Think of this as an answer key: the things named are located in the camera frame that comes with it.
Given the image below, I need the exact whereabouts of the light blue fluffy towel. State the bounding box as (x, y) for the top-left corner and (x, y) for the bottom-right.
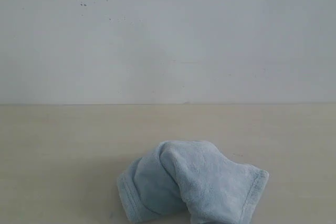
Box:
(117, 141), (269, 223)

